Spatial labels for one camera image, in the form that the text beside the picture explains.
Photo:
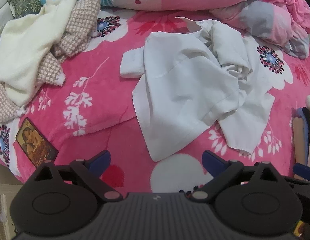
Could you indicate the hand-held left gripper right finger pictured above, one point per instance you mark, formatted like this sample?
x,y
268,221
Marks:
x,y
212,162

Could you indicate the cream knit sweater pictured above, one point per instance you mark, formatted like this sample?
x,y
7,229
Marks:
x,y
27,45

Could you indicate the stack of folded clothes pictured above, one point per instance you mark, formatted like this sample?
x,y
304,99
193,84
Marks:
x,y
306,130

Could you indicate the white shirt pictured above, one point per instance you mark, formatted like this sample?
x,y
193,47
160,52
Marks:
x,y
182,85

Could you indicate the portrait picture card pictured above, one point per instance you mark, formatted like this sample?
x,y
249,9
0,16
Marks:
x,y
32,140

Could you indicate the pink checked cloth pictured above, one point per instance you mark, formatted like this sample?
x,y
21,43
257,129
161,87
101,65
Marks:
x,y
80,27

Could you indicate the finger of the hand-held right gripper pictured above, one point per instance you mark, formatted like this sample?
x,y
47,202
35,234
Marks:
x,y
306,171

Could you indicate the pink floral blanket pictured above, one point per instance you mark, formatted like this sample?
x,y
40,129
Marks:
x,y
107,110

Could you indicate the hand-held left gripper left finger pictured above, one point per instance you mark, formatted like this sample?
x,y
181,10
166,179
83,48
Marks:
x,y
101,160

